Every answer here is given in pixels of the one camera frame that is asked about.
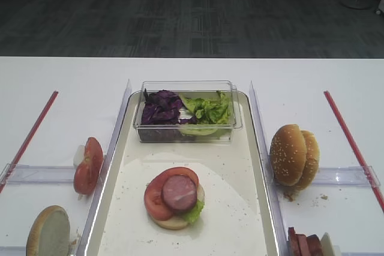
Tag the green lettuce in container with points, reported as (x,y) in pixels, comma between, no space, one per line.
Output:
(210,111)

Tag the tomato slice on tray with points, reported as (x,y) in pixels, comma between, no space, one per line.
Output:
(154,203)

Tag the lettuce leaf on bun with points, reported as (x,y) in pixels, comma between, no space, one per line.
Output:
(192,215)

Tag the upright tomato slices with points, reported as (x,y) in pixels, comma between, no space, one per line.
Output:
(87,172)

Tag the sliced sausage stack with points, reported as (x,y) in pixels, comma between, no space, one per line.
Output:
(302,245)

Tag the clear plastic container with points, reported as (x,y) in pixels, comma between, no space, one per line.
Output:
(189,133)

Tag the purple cabbage in container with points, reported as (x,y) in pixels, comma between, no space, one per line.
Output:
(163,108)

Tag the left clear long divider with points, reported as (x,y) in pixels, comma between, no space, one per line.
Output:
(89,227)

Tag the silver metal tray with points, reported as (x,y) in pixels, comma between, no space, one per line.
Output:
(235,219)

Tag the sesame bun front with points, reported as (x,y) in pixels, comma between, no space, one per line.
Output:
(288,154)

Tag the sesame bun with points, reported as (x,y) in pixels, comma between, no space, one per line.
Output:
(312,163)
(288,154)

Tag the bottom bun on tray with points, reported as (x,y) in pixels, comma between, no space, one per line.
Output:
(176,222)

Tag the sesame bun rear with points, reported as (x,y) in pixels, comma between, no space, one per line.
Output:
(312,163)

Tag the right red strip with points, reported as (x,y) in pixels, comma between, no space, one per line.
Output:
(351,142)

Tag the red strip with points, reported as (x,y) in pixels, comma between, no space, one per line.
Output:
(30,136)
(351,142)

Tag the left red strip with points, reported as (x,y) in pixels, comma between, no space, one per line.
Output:
(30,136)

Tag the upright bun half left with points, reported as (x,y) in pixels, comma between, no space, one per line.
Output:
(50,233)

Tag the right upper clear rail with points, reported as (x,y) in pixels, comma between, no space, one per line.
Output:
(346,176)

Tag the clear rail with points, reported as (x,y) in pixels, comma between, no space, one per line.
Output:
(28,174)
(346,176)

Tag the left upper clear rail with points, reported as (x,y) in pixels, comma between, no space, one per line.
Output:
(28,174)

